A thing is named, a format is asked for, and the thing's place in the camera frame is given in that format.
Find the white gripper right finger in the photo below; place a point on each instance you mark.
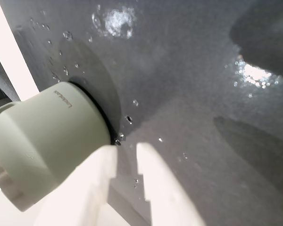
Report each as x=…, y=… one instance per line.
x=160, y=188

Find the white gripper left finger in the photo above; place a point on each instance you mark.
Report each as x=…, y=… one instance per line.
x=85, y=188

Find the pale green steel-rimmed mug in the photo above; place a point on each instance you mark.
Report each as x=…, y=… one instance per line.
x=44, y=141

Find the dark grey table mat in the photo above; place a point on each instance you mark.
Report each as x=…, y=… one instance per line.
x=179, y=94

